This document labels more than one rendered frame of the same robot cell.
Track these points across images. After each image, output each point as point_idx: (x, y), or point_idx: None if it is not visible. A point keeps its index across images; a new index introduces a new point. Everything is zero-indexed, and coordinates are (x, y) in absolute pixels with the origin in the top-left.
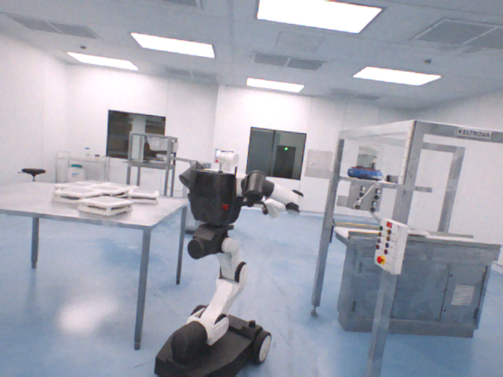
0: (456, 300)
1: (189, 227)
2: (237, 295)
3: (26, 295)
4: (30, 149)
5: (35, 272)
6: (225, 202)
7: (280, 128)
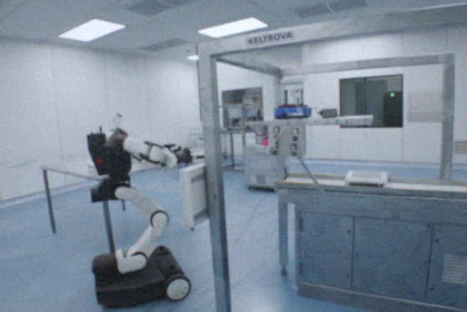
0: (450, 276)
1: (253, 183)
2: (158, 239)
3: (103, 225)
4: (172, 131)
5: (121, 213)
6: (102, 157)
7: (370, 73)
